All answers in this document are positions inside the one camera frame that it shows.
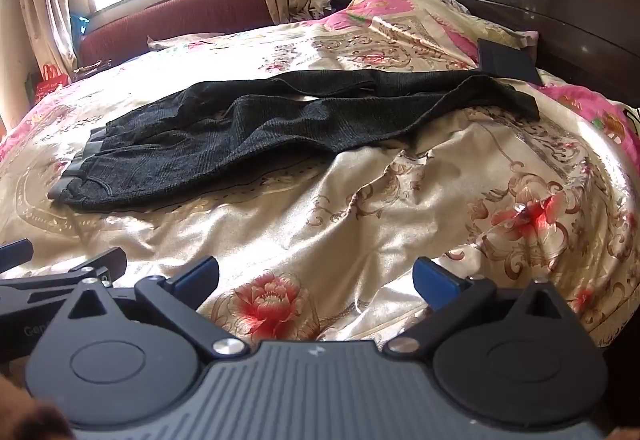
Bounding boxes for floral satin bedspread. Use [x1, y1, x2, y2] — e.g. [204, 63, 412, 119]
[0, 17, 640, 351]

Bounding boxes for maroon upholstered sofa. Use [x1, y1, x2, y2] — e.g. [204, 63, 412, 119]
[75, 0, 276, 70]

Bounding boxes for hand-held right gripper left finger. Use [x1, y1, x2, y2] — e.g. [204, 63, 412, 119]
[65, 256, 252, 362]

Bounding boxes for red plastic bag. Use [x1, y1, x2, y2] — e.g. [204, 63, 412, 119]
[37, 62, 71, 94]

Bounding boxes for dark grey pants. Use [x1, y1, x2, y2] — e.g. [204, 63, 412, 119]
[47, 68, 541, 211]

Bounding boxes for brown fuzzy sleeve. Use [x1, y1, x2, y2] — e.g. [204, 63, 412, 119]
[0, 374, 73, 440]

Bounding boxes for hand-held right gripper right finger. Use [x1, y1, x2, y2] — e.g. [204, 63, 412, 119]
[382, 256, 573, 357]

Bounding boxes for dark folded cloth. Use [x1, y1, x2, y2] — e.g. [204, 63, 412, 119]
[476, 38, 542, 84]

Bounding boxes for floral pink pillow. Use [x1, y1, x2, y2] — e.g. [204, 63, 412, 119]
[345, 0, 540, 71]

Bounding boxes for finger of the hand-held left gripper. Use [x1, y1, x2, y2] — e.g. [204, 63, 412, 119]
[0, 239, 34, 275]
[0, 247, 127, 308]

